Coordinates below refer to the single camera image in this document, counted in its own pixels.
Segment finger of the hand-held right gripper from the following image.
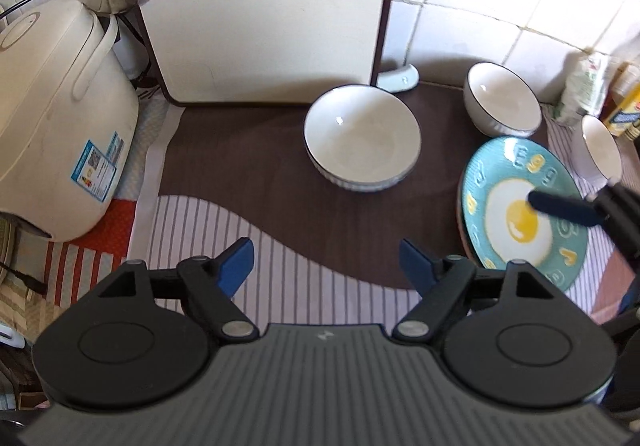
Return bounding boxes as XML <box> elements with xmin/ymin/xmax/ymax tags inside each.
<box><xmin>528</xmin><ymin>182</ymin><xmax>640</xmax><ymax>271</ymax></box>

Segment white cutting board stand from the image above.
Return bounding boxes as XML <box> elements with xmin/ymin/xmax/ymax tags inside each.
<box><xmin>376</xmin><ymin>64</ymin><xmax>420</xmax><ymax>92</ymax></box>

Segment white rice cooker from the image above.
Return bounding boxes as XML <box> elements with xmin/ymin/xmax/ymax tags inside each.
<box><xmin>0</xmin><ymin>0</ymin><xmax>140</xmax><ymax>243</ymax></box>

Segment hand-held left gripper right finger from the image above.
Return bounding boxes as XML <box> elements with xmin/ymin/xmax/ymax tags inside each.
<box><xmin>392</xmin><ymin>238</ymin><xmax>557</xmax><ymax>342</ymax></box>

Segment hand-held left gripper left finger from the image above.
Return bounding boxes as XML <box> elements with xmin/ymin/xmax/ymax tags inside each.
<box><xmin>95</xmin><ymin>237</ymin><xmax>260</xmax><ymax>342</ymax></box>

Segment white ribbed bowl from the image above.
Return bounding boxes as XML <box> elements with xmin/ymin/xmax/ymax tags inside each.
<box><xmin>304</xmin><ymin>84</ymin><xmax>422</xmax><ymax>193</ymax></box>
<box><xmin>570</xmin><ymin>115</ymin><xmax>623</xmax><ymax>184</ymax></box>
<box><xmin>462</xmin><ymin>62</ymin><xmax>543</xmax><ymax>137</ymax></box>

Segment dark oil bottle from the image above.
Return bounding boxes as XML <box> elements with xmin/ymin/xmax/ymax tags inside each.
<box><xmin>602</xmin><ymin>66</ymin><xmax>640</xmax><ymax>141</ymax></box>

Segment striped brown pink tablecloth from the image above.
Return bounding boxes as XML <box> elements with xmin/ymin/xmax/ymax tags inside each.
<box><xmin>45</xmin><ymin>80</ymin><xmax>640</xmax><ymax>321</ymax></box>

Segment blue fried egg plate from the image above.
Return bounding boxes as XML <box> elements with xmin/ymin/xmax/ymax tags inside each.
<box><xmin>460</xmin><ymin>137</ymin><xmax>592</xmax><ymax>291</ymax></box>

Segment white cutting board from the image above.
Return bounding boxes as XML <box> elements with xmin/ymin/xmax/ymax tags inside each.
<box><xmin>122</xmin><ymin>0</ymin><xmax>403</xmax><ymax>106</ymax></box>

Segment white plastic bag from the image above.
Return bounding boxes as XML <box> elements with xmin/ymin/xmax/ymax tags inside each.
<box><xmin>555</xmin><ymin>50</ymin><xmax>623</xmax><ymax>127</ymax></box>

